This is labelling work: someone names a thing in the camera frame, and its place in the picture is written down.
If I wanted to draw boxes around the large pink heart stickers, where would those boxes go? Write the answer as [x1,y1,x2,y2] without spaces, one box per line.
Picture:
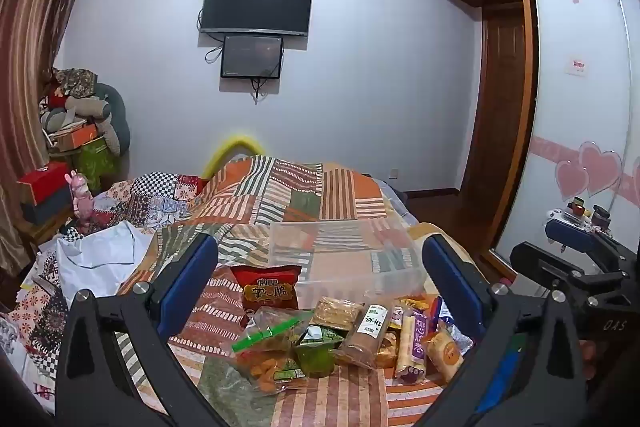
[555,139,623,200]

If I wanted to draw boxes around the white shirt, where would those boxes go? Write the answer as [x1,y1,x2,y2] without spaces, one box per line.
[55,222,153,298]

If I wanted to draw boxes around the red snack bag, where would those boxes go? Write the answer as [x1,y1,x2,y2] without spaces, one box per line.
[231,264,303,328]

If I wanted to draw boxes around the brown biscuit sleeve pack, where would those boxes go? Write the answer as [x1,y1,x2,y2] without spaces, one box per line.
[334,302,397,369]

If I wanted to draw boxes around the blue white packet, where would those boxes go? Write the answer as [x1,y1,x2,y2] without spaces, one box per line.
[440,312,475,355]

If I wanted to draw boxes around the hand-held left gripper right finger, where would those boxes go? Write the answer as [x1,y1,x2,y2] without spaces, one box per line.
[410,234,588,427]

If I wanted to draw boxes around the red box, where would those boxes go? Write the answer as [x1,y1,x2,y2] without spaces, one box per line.
[17,162,71,208]

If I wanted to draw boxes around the small black monitor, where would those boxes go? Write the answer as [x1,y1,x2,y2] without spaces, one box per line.
[220,35,285,80]

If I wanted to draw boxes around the square cracker pack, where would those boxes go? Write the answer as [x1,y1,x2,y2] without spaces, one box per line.
[312,296,366,333]

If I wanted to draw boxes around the purple white roll packet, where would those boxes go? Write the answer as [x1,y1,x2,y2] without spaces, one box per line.
[394,307,427,383]

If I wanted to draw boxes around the person's right hand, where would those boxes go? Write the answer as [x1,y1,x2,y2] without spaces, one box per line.
[580,339,599,380]

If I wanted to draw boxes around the yellow chip packet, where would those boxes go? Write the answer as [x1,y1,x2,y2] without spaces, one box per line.
[374,332,401,369]

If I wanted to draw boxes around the wall-mounted black television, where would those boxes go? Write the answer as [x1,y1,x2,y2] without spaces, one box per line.
[199,0,314,36]

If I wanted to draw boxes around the orange yellow snack packet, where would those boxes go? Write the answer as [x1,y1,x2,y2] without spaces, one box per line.
[397,294,443,315]

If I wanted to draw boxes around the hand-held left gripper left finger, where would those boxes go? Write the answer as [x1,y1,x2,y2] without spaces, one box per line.
[54,233,231,427]

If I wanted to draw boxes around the yellow hoop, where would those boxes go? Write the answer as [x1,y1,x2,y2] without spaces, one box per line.
[202,134,273,188]

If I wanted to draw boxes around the striped patchwork blanket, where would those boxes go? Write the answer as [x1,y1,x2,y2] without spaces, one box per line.
[117,154,481,427]

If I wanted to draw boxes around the pink bunny toy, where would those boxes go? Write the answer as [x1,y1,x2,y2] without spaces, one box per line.
[65,171,96,228]

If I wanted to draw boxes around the round orange bread packet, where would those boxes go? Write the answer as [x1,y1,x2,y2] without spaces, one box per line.
[427,326,466,383]

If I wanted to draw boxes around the brown wooden door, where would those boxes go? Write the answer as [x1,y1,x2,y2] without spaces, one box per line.
[460,4,528,195]

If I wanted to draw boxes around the checkered patchwork quilt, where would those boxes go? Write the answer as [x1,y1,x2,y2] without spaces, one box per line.
[0,172,211,408]

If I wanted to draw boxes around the clear plastic bin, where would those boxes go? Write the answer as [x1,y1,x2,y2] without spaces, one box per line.
[270,219,428,310]

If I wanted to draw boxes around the clear bag of orange snacks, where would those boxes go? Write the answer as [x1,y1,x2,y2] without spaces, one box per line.
[231,307,313,395]

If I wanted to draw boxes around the orange cardboard box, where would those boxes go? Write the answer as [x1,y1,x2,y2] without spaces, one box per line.
[52,122,101,152]

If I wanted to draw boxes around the green snack bag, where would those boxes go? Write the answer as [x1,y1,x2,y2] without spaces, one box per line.
[295,326,346,378]

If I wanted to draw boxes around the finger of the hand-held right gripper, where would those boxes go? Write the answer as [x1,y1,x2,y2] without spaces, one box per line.
[545,219,640,270]
[510,241,628,308]

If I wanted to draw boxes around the white sliding wardrobe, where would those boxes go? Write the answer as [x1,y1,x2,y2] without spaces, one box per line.
[487,0,640,308]

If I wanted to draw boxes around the dark patterned cloth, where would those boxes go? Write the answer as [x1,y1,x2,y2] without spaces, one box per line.
[52,67,98,95]

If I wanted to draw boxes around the dark grey box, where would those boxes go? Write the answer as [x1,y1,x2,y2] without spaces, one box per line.
[22,189,75,228]

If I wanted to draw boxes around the green patterned bag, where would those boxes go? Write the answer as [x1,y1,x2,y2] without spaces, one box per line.
[77,139,121,190]

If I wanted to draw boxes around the striped brown curtain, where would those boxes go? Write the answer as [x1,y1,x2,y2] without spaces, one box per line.
[0,0,101,258]

